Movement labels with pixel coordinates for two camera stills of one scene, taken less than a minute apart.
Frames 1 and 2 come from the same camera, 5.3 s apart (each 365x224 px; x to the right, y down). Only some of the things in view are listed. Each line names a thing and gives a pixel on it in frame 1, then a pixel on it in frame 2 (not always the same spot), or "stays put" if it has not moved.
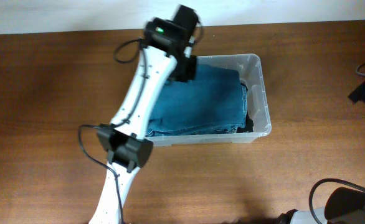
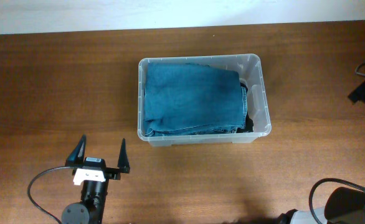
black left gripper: [188, 70] to [113, 171]
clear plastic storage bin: [251, 74] stays put
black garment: [248, 125] stays put
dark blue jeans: [214, 102] stays put
